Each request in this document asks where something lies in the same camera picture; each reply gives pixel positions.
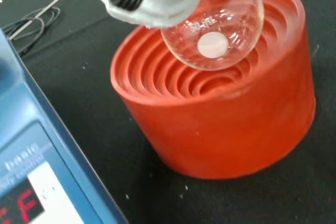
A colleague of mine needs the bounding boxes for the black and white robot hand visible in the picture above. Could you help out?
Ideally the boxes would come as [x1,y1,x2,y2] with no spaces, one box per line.
[78,0,219,28]

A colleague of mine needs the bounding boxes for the thin black coiled cable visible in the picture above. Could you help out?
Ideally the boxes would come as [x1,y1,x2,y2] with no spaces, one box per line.
[1,6,61,55]

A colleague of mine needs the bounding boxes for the heater with blue base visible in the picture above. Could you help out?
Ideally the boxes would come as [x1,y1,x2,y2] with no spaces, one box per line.
[0,28,130,224]

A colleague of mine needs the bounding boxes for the black bench cloth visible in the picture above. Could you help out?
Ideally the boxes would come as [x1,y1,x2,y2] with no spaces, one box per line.
[0,0,336,224]

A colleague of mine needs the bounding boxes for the orange ribbed flask stand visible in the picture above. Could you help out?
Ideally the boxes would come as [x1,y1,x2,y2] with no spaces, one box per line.
[109,0,317,180]

